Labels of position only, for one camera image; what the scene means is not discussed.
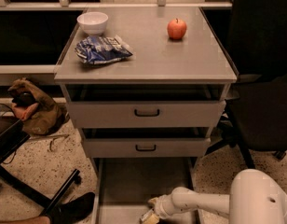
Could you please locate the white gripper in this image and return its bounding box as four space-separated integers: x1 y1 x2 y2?
144 195 176 224

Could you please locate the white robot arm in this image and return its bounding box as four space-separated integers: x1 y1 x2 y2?
140 169 287 224

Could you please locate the bottom drawer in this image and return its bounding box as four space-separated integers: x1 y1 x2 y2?
90 158 196 224

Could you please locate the drawer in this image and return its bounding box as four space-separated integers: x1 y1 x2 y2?
66 95 226 128
90 158 196 224
82 128 211 158

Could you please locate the middle drawer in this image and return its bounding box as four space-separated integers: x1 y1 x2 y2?
82 128 211 158

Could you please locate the grey drawer cabinet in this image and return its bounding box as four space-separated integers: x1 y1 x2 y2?
53 6 239 166

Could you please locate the top drawer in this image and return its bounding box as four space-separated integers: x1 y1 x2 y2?
66 95 226 128

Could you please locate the black sock foot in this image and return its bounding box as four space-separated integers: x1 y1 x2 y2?
46 192 95 224

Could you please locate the black office chair right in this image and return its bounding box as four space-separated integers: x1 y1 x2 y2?
207 0 287 168

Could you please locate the brown backpack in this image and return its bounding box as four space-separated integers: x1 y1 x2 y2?
7 78 66 135

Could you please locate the black chair left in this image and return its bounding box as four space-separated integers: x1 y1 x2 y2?
0 103 82 217

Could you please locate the blue chip bag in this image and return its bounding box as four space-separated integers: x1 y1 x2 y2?
75 35 133 65

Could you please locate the red apple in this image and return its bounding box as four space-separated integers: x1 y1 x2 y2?
167 19 187 40

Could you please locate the white ceramic bowl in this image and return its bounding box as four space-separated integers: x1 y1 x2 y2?
77 12 108 35

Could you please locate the black middle drawer handle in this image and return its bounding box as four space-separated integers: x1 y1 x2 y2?
135 145 157 152

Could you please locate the black drawer handle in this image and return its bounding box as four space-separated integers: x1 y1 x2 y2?
135 145 157 152
133 109 160 118

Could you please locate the black top drawer handle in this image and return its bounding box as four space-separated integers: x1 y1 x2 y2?
133 109 160 118

